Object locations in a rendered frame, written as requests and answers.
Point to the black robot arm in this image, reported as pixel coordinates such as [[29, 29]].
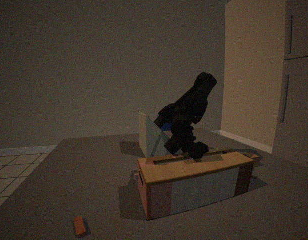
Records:
[[183, 112]]

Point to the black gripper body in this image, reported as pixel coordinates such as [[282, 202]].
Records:
[[195, 150]]

